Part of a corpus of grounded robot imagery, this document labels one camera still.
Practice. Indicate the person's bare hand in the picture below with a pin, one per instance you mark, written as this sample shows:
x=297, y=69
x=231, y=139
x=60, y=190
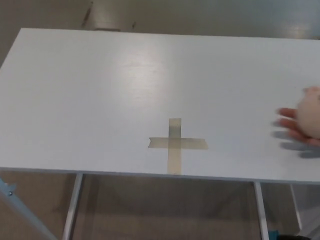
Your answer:
x=291, y=131

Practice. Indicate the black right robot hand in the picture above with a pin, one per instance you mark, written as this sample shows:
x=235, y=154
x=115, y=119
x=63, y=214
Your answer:
x=292, y=238

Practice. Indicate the pink dumpling plush toy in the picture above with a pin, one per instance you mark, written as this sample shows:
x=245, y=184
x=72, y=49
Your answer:
x=310, y=112

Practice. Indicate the teal tape piece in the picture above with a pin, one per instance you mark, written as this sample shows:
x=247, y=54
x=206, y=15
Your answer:
x=273, y=235

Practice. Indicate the white table leg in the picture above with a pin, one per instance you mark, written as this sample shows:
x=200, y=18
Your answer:
x=262, y=212
x=72, y=207
x=297, y=212

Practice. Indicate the notched beige tape strip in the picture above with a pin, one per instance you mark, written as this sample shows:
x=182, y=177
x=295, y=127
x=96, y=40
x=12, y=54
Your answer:
x=192, y=143

